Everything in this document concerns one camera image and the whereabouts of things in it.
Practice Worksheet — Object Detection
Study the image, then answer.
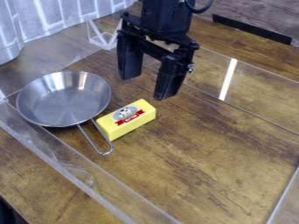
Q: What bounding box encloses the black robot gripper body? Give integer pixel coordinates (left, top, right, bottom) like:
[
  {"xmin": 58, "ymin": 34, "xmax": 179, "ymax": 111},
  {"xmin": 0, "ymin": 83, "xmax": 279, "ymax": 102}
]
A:
[{"xmin": 119, "ymin": 0, "xmax": 200, "ymax": 60}]

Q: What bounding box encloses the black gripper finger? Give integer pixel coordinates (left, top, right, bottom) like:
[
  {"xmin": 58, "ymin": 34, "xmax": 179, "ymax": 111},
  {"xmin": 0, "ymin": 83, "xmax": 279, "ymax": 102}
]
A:
[
  {"xmin": 116, "ymin": 31, "xmax": 144, "ymax": 80},
  {"xmin": 154, "ymin": 53, "xmax": 194, "ymax": 101}
]

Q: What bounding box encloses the silver metal frying pan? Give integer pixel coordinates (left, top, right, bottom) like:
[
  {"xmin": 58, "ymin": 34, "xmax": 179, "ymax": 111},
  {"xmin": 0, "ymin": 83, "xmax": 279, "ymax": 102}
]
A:
[{"xmin": 16, "ymin": 70, "xmax": 115, "ymax": 156}]

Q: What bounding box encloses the black strip on table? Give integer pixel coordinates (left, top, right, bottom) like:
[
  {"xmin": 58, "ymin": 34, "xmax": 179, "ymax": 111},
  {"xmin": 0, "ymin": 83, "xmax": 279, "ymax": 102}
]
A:
[{"xmin": 212, "ymin": 14, "xmax": 293, "ymax": 46}]

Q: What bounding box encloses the yellow butter block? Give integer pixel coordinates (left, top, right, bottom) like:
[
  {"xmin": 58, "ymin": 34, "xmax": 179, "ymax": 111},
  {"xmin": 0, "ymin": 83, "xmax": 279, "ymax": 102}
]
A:
[{"xmin": 96, "ymin": 99, "xmax": 156, "ymax": 141}]

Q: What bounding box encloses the white sheer curtain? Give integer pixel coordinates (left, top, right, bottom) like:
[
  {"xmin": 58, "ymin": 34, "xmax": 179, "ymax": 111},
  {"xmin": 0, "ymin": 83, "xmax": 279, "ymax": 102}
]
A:
[{"xmin": 0, "ymin": 0, "xmax": 138, "ymax": 66}]

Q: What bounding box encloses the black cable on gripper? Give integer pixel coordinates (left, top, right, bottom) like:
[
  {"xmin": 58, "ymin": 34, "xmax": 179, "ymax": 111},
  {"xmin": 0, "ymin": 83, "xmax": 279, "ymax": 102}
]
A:
[{"xmin": 183, "ymin": 0, "xmax": 215, "ymax": 14}]

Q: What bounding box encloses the clear acrylic barrier wall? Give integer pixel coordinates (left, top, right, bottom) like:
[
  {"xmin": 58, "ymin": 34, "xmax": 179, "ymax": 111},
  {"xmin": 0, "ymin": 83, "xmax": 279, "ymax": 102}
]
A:
[{"xmin": 0, "ymin": 17, "xmax": 299, "ymax": 224}]

